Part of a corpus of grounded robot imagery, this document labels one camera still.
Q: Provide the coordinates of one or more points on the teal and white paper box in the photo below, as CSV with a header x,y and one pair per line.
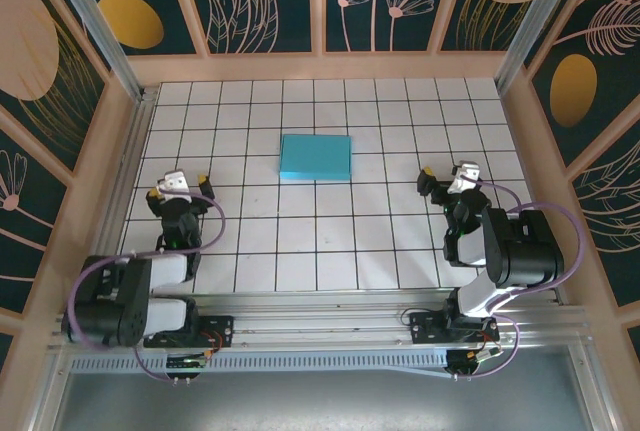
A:
x,y
315,158

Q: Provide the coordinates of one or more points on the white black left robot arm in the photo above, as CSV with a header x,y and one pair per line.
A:
x,y
165,268

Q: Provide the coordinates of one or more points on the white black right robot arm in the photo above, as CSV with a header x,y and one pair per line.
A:
x,y
525,251

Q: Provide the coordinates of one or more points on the black controller board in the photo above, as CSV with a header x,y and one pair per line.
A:
x,y
470,361
185,363

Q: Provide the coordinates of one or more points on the grey metal sheet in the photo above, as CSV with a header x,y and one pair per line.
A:
x,y
320,401

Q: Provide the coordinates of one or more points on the aluminium side rail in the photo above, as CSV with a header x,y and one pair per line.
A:
x,y
117,191

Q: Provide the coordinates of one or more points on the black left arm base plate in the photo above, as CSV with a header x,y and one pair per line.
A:
x,y
220,326

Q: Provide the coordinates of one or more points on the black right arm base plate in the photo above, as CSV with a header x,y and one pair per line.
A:
x,y
425,326

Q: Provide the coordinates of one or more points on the aluminium rail frame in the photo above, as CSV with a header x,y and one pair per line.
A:
x,y
320,323

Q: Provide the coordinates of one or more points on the aluminium corner post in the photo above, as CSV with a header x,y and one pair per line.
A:
x,y
95,26
540,16

